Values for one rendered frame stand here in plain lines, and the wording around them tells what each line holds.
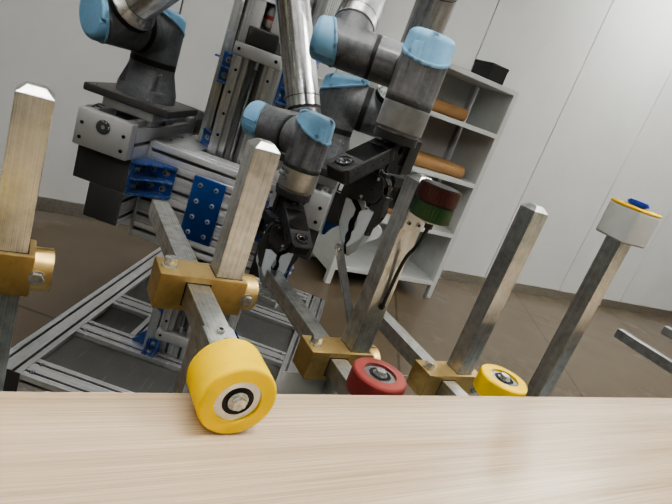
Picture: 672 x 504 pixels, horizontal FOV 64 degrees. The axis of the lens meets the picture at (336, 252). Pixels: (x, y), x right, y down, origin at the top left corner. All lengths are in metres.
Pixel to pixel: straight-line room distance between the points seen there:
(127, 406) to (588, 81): 4.66
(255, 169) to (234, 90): 0.90
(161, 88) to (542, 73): 3.52
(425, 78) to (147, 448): 0.60
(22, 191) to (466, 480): 0.57
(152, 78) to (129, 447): 1.12
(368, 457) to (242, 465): 0.14
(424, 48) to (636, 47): 4.49
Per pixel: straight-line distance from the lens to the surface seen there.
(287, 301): 1.00
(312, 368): 0.85
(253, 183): 0.68
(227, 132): 1.57
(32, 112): 0.63
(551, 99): 4.73
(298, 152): 1.03
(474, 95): 4.18
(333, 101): 1.40
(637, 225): 1.15
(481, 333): 1.02
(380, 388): 0.74
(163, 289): 0.70
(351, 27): 0.95
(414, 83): 0.83
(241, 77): 1.55
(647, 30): 5.33
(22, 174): 0.65
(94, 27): 1.42
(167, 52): 1.52
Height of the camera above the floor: 1.26
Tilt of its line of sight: 17 degrees down
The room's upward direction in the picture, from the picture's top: 20 degrees clockwise
